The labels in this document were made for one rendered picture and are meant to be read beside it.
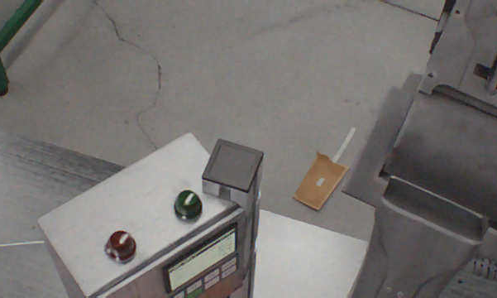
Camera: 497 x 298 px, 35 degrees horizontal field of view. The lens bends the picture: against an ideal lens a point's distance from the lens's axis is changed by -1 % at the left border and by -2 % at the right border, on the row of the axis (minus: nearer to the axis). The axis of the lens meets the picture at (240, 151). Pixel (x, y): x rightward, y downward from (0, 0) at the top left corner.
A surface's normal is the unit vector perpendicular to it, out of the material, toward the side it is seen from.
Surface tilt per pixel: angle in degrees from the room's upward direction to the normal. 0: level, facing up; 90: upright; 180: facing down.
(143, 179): 0
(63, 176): 0
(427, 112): 9
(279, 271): 0
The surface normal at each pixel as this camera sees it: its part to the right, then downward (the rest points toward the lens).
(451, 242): -0.26, 0.22
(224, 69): 0.01, -0.54
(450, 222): 0.34, -0.88
